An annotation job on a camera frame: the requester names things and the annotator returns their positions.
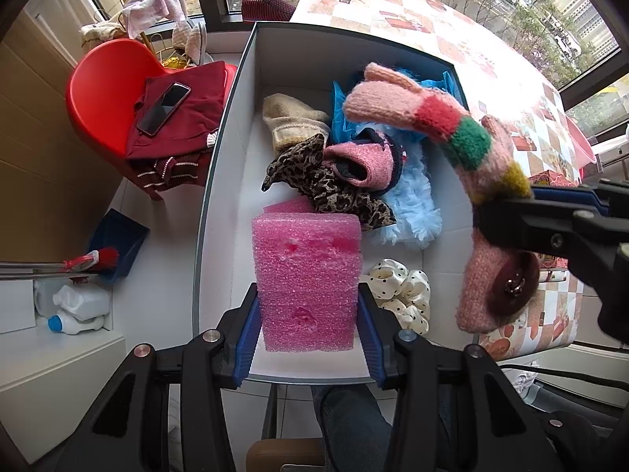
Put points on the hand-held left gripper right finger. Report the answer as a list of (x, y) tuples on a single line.
[(371, 349)]

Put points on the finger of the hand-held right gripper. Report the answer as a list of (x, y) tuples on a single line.
[(530, 228), (565, 197)]

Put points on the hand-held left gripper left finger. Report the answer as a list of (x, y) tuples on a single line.
[(245, 344)]

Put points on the white polka dot scrunchie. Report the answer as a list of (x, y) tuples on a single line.
[(400, 290)]

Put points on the pink foam sponge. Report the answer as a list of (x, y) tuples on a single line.
[(309, 280), (290, 205)]

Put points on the light blue fluffy scrunchie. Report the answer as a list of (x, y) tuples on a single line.
[(413, 206)]

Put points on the white cardboard box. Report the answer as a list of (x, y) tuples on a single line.
[(231, 182)]

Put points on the leopard print scrunchie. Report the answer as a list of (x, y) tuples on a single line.
[(324, 187)]

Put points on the pink striped sock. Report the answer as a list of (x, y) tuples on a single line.
[(361, 162)]

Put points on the beige sock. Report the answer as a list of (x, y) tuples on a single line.
[(290, 118)]

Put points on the red patterned carton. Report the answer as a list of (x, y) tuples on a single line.
[(550, 177)]

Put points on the red plastic basin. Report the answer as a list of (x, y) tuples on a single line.
[(580, 142)]

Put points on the person's jeans leg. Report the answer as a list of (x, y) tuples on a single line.
[(354, 427)]

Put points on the checkered printed tablecloth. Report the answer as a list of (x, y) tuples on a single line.
[(491, 59)]

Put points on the blue dustpan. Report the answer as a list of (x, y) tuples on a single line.
[(120, 236)]

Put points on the white plastic bottle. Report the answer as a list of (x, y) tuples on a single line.
[(73, 324), (78, 300)]

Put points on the red broom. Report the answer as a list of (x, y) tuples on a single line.
[(93, 260)]

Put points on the dark red garment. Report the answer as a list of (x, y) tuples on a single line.
[(196, 123)]

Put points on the black smartphone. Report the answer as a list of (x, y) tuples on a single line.
[(163, 108)]

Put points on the brown cardboard sheet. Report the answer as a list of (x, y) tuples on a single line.
[(39, 157)]

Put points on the red plastic chair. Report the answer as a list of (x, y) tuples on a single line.
[(98, 93)]

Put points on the beige fluffy slippers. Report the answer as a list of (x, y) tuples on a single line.
[(189, 42)]

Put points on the dark red knit slipper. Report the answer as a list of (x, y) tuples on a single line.
[(268, 7)]

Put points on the pale pink cloth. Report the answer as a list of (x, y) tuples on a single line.
[(152, 10)]

